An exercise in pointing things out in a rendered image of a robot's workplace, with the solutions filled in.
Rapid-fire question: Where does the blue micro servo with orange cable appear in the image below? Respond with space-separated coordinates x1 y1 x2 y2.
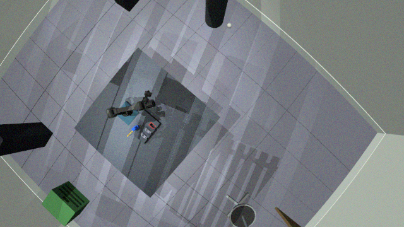
131 125 139 132

